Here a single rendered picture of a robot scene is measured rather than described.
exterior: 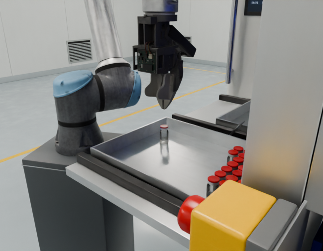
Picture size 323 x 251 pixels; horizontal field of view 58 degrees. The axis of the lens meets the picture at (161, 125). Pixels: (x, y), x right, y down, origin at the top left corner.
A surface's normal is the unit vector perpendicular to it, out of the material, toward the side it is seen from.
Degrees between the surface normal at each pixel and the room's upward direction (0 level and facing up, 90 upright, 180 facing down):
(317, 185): 90
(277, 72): 90
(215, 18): 90
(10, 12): 90
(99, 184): 0
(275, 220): 0
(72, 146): 72
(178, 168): 0
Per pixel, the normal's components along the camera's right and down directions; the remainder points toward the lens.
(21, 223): 0.00, -0.93
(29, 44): 0.76, 0.24
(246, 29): -0.49, 0.32
